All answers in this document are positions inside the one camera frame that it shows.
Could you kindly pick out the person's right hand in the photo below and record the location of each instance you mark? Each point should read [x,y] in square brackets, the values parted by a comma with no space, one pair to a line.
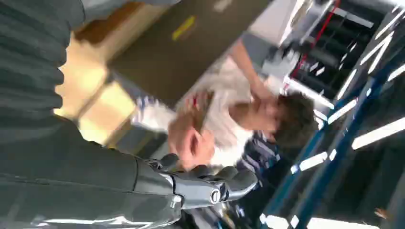
[262,93]

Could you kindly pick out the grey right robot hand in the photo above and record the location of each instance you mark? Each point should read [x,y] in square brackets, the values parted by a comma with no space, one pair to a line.
[69,183]

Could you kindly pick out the person's left hand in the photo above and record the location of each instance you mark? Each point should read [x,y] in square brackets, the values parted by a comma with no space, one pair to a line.
[186,148]

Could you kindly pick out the person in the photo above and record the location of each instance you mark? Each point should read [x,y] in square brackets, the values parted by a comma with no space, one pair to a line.
[231,132]

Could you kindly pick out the wooden card box with dividers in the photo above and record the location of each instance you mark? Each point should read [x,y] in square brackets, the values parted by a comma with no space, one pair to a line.
[101,107]

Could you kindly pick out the grey laptop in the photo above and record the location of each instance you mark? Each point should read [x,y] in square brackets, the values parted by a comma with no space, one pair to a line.
[183,53]

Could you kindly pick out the blue metal frame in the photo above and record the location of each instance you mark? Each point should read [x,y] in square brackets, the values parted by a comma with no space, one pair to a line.
[332,142]

